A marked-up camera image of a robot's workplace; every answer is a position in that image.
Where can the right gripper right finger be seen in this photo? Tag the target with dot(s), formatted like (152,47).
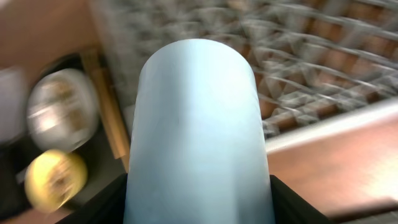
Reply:
(290,208)

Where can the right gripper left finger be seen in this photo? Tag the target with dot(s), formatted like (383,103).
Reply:
(107,207)

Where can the yellow bowl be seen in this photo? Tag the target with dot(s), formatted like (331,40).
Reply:
(53,178)

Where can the blue plastic cup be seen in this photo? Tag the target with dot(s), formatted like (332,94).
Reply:
(198,150)

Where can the grey dishwasher rack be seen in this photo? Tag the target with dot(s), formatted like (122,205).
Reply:
(321,67)

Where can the round black tray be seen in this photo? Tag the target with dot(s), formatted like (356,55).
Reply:
(17,152)

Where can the wooden chopstick outer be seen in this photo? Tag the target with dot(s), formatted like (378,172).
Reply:
(108,104)

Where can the grey plate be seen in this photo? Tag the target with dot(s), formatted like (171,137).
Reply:
(62,110)

